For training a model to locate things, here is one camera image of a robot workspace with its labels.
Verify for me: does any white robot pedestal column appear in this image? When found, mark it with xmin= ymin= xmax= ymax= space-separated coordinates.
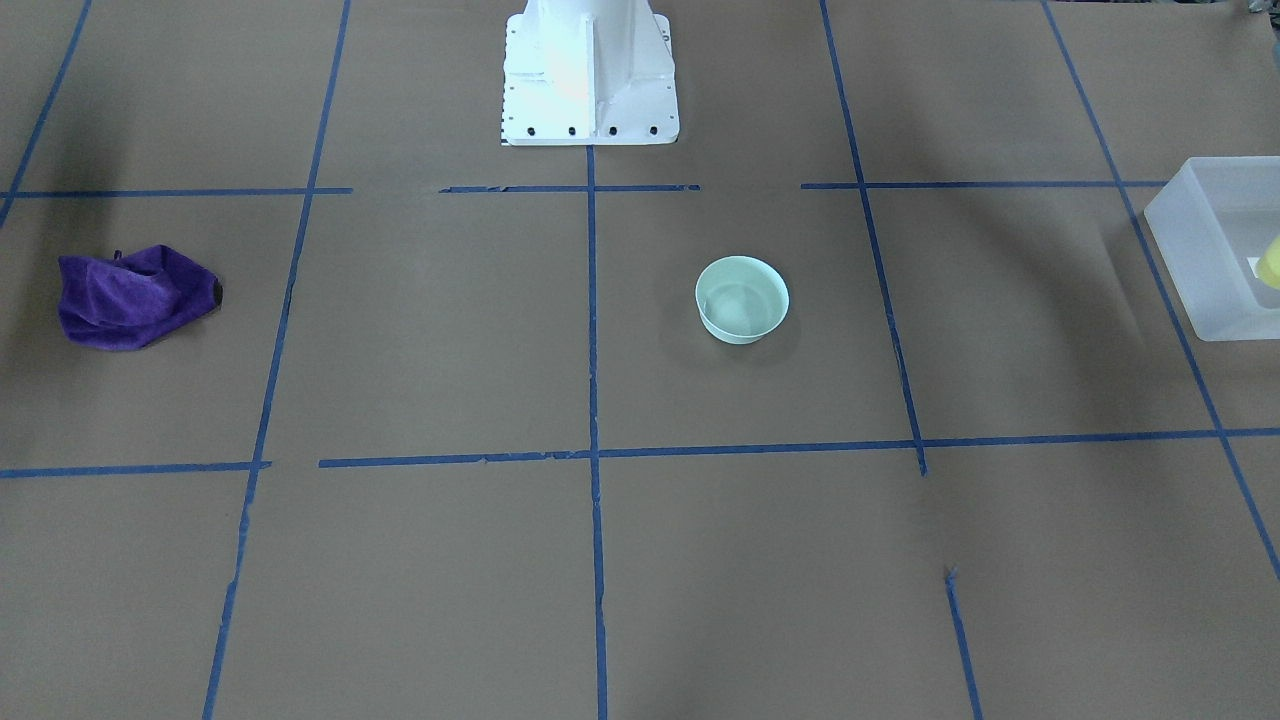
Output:
xmin=500 ymin=1 xmax=681 ymax=147

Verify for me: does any purple crumpled cloth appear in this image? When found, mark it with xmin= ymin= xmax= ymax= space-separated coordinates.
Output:
xmin=58 ymin=243 xmax=223 ymax=352

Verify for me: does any yellow plastic cup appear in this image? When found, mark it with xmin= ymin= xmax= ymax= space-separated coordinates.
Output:
xmin=1253 ymin=236 xmax=1280 ymax=290

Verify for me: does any mint green bowl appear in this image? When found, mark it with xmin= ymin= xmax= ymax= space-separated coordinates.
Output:
xmin=694 ymin=255 xmax=791 ymax=345

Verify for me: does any translucent plastic storage box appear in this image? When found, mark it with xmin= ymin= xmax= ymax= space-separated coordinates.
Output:
xmin=1144 ymin=156 xmax=1279 ymax=342

